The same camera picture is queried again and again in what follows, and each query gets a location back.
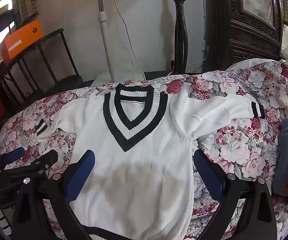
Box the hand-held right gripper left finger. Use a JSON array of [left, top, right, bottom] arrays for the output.
[[13, 150, 96, 240]]

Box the grey-blue cloth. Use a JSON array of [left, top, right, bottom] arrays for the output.
[[274, 117, 288, 197]]

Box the white cable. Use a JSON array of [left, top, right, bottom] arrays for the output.
[[111, 0, 144, 75]]

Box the orange box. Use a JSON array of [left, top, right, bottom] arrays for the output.
[[3, 19, 44, 60]]

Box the black metal rack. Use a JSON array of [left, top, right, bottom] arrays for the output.
[[0, 28, 82, 103]]

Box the white black banded cloth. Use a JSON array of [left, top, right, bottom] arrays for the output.
[[0, 209, 11, 235]]

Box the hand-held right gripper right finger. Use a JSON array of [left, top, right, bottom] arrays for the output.
[[193, 149, 277, 240]]

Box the carved dark wooden framed painting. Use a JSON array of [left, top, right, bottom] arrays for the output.
[[204, 0, 288, 65]]

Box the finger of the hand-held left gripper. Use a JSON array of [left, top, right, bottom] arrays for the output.
[[0, 147, 26, 170], [0, 151, 59, 180]]

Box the white stand pole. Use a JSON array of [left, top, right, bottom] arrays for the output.
[[96, 0, 124, 83]]

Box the white sweater with black trim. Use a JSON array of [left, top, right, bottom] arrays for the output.
[[35, 83, 266, 240]]

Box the floral bed sheet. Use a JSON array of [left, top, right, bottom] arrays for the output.
[[0, 59, 288, 240]]

